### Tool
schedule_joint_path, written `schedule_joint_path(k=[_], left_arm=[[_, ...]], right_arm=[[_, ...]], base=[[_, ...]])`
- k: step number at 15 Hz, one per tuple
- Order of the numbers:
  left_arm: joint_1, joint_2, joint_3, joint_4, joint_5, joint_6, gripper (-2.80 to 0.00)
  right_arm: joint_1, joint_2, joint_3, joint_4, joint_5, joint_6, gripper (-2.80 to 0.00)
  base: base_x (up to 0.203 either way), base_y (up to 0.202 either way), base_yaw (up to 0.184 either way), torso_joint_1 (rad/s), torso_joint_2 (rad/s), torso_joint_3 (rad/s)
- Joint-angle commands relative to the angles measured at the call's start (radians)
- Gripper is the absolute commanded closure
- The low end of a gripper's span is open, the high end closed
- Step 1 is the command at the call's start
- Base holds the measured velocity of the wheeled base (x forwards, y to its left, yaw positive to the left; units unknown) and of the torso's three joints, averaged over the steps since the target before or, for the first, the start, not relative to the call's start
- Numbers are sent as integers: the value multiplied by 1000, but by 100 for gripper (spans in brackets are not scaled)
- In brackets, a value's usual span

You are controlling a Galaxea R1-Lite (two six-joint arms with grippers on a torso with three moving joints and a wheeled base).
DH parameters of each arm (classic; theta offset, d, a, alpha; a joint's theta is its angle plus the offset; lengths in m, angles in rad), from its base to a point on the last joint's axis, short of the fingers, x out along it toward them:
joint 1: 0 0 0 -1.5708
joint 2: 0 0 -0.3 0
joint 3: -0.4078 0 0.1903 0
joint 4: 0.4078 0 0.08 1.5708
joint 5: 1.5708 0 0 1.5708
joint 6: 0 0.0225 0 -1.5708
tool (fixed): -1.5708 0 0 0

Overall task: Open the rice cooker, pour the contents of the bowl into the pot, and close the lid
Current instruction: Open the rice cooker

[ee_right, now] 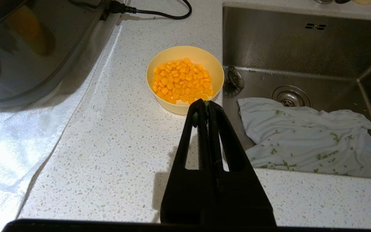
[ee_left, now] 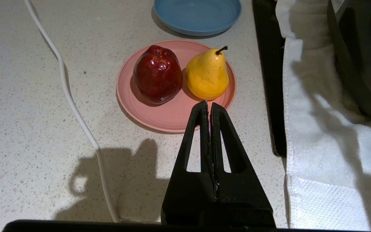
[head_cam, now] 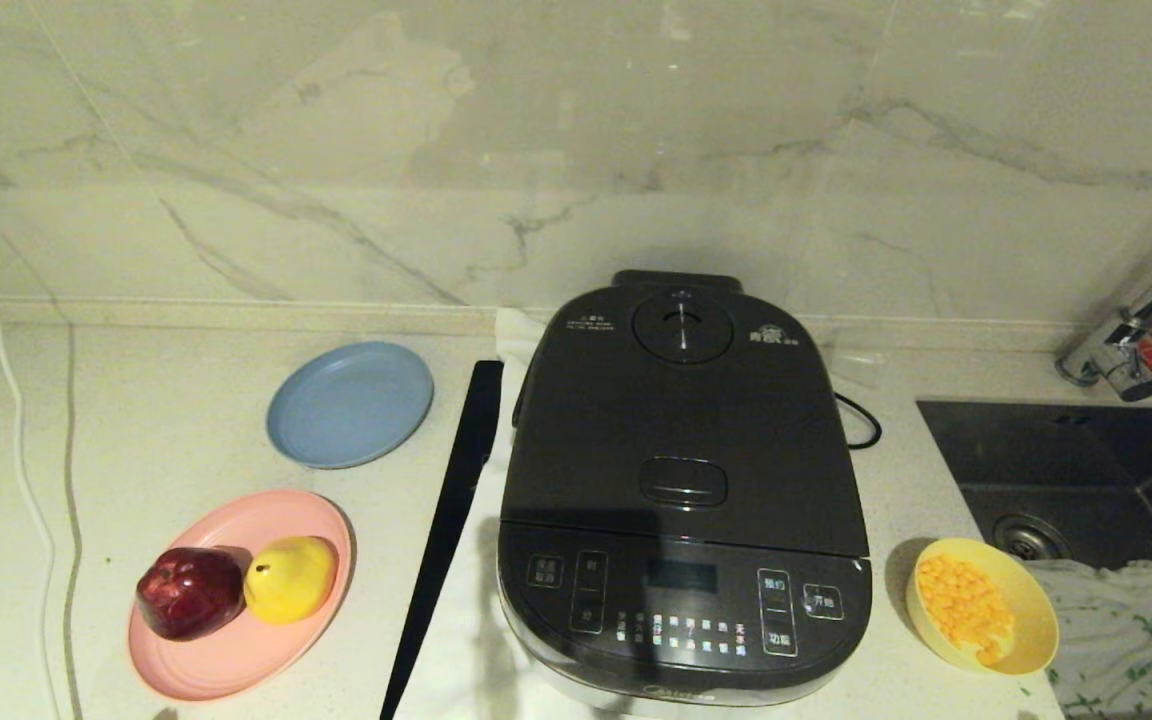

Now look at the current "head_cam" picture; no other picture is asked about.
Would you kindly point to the yellow pear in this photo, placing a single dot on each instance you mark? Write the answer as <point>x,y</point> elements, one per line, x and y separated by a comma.
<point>291,580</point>

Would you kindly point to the clear plastic cup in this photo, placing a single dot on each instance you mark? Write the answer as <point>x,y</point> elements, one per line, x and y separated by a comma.
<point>856,365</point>

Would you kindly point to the black rice cooker lid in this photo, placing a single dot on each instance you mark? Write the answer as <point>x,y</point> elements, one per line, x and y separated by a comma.
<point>686,420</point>

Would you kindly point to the black rice cooker base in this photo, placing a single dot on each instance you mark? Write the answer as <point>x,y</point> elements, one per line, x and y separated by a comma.
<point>686,600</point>

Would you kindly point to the dark sink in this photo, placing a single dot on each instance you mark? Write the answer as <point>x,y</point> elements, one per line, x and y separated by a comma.
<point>1066,450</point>

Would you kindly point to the blue plate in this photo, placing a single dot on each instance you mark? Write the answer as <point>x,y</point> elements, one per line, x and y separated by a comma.
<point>349,405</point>

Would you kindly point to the white green patterned cloth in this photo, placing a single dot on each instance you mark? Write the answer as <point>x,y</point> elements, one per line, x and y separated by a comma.
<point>1126,640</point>

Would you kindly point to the yellow bowl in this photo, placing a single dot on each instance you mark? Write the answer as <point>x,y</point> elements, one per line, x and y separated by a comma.
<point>1033,612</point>

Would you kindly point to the chrome faucet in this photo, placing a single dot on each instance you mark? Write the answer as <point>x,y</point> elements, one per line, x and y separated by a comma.
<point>1126,360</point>

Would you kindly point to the red apple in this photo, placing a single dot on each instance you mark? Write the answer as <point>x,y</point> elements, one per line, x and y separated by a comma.
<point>186,595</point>

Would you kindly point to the pink plate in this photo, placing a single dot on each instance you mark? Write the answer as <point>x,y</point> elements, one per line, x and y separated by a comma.
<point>236,660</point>

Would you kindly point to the yellow corn kernels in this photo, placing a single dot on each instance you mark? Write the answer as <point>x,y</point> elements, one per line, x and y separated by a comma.
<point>966,605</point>

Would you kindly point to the long black flat strip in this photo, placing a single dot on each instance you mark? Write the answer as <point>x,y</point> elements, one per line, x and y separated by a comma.
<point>446,530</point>

